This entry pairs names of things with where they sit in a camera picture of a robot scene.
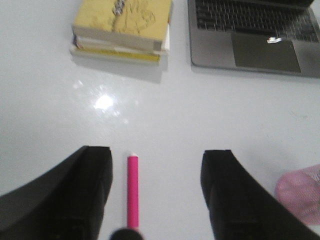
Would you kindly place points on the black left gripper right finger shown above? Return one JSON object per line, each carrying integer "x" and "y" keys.
{"x": 240, "y": 208}

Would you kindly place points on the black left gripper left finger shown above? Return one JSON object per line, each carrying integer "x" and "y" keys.
{"x": 65, "y": 203}

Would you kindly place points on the pink highlighter pen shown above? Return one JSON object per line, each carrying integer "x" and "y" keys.
{"x": 133, "y": 215}

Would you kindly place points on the pink mesh pen holder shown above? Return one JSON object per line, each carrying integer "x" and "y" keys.
{"x": 299, "y": 192}

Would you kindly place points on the bottom yellow-edged book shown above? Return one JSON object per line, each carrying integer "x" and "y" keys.
{"x": 123, "y": 57}

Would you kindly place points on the middle white book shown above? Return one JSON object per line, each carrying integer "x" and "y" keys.
{"x": 85, "y": 43}

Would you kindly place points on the grey laptop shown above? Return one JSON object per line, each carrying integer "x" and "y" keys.
{"x": 271, "y": 36}

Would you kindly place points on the yellow top book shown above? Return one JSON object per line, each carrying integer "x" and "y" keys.
{"x": 136, "y": 24}

